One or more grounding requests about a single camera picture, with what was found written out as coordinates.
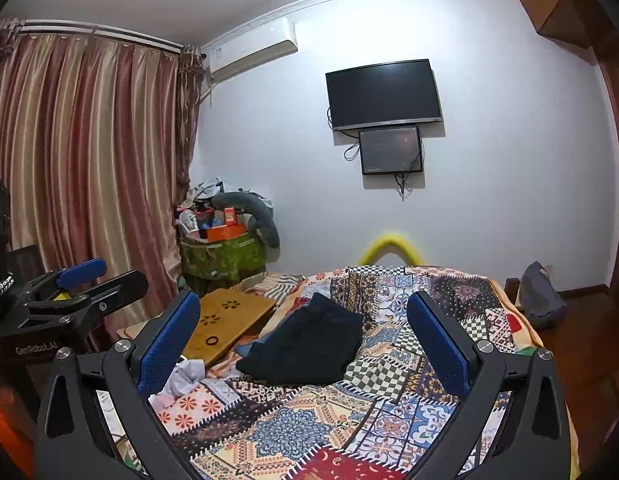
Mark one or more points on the dark panel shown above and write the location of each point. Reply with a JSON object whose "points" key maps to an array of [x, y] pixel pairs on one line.
{"points": [[26, 262]]}

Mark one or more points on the yellow curved pillow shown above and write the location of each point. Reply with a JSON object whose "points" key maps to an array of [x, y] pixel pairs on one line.
{"points": [[389, 242]]}

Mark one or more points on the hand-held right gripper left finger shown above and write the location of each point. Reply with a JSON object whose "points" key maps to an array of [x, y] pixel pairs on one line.
{"points": [[169, 340]]}

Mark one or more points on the wooden lap desk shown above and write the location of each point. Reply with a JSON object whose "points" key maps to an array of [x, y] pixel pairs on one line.
{"points": [[229, 320]]}

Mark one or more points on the grey neck pillow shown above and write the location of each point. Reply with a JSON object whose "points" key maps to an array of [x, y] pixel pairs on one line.
{"points": [[262, 215]]}

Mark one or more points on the grey bag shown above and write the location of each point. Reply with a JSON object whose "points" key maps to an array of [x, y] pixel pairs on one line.
{"points": [[542, 297]]}

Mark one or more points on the white crumpled cloth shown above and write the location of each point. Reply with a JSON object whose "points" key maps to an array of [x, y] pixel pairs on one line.
{"points": [[182, 377]]}

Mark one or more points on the blue folded garment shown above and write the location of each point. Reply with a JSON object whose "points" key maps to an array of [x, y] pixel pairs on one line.
{"points": [[244, 349]]}

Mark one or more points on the black pants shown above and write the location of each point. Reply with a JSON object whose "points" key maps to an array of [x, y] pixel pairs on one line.
{"points": [[319, 330]]}

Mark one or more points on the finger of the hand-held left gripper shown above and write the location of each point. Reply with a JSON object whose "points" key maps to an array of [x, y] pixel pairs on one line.
{"points": [[81, 272], [116, 292]]}

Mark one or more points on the white air conditioner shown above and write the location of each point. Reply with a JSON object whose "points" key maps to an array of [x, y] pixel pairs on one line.
{"points": [[249, 50]]}

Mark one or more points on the striped cloth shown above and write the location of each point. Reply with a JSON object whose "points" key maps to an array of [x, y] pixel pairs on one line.
{"points": [[274, 287]]}

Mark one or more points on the orange fleece blanket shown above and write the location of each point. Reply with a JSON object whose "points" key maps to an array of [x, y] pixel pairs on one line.
{"points": [[519, 320]]}

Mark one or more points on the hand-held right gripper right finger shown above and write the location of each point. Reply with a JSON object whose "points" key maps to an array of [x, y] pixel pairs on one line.
{"points": [[439, 340]]}

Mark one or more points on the green fabric basket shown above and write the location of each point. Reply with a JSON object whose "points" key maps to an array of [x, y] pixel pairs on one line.
{"points": [[219, 260]]}

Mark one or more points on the pink striped curtain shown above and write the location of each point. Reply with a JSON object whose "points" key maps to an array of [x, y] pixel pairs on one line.
{"points": [[89, 160]]}

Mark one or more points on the curtain rail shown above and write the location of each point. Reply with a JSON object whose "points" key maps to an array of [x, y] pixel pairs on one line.
{"points": [[104, 35]]}

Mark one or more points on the small wall monitor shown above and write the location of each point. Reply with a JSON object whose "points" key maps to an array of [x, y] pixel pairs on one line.
{"points": [[391, 150]]}

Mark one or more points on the small red box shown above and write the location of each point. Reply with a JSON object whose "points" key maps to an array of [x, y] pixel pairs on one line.
{"points": [[230, 216]]}

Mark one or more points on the orange box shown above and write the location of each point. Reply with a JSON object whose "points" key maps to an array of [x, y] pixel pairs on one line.
{"points": [[224, 232]]}

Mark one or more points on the patchwork printed blanket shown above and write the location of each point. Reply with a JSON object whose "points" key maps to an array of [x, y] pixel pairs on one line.
{"points": [[299, 420]]}

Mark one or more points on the wall television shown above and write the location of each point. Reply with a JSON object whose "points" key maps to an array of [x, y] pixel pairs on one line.
{"points": [[384, 92]]}

